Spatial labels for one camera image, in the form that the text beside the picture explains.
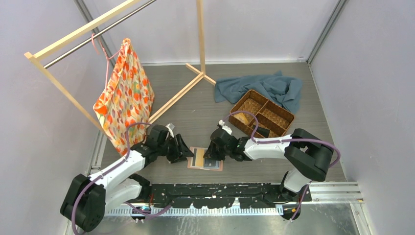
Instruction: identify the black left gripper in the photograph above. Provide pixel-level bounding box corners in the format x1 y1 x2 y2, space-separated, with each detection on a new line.
157 134 193 163

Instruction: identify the yellow credit card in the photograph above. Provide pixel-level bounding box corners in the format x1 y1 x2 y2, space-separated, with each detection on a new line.
187 147 207 169

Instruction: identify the orange credit card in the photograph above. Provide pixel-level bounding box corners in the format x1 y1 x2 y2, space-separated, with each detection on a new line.
233 113 250 125

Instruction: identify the woven wicker divided basket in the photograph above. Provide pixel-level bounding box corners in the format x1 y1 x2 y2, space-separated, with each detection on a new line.
229 90 295 138

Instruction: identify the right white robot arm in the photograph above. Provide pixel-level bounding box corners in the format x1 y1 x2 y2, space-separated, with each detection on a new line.
204 121 336 201

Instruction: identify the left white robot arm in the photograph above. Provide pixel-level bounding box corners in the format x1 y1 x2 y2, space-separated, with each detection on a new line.
60 123 194 232

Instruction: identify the orange floral hanging garment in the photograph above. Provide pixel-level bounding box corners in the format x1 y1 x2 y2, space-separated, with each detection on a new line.
93 38 155 156

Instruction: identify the blue-grey crumpled cloth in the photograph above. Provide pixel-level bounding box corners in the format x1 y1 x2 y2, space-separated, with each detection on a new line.
214 71 303 114

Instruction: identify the pink clothes hanger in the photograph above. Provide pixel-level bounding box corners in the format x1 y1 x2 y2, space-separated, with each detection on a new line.
91 33 121 87

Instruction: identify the wooden clothes rack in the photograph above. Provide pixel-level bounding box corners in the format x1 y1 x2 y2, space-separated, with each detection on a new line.
24 0 216 134

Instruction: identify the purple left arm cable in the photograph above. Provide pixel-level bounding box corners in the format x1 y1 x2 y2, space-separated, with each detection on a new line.
71 122 174 235

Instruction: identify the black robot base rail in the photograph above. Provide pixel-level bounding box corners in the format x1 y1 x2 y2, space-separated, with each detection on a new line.
129 183 312 209

